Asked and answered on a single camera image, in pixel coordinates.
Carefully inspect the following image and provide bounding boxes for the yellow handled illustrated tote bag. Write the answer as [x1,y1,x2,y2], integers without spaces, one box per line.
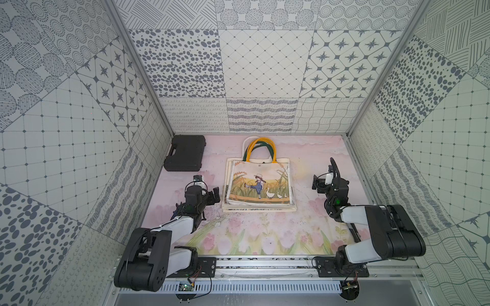
[225,136,293,205]

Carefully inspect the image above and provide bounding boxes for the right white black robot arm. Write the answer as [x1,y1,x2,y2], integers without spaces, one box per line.
[312,172,426,270]

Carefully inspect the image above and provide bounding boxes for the black tool near right arm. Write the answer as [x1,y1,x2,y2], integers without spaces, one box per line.
[348,223,361,243]

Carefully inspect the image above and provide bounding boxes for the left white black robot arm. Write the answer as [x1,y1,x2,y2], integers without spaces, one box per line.
[114,182,221,292]

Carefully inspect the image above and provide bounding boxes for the black plastic tool case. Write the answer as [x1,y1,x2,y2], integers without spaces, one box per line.
[163,135,206,172]

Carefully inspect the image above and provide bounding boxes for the left small circuit board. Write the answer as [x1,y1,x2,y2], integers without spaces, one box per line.
[177,282,195,294]

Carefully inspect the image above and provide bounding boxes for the small circuit board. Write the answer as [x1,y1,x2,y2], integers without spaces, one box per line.
[177,282,195,294]
[340,281,360,301]

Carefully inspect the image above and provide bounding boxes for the right small circuit board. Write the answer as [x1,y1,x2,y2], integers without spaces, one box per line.
[340,281,360,301]

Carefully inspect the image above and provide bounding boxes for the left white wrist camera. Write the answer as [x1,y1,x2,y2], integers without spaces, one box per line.
[193,175,204,187]

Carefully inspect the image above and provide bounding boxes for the blue handled pliers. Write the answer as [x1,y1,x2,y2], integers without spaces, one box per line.
[172,203,183,219]

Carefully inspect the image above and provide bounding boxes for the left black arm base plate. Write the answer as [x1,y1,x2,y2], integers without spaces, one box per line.
[167,257,217,279]

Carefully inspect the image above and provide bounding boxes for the aluminium rail frame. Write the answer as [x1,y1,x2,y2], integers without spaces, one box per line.
[108,254,426,282]

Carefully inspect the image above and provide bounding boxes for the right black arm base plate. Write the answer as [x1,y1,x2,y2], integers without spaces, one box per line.
[311,256,370,278]

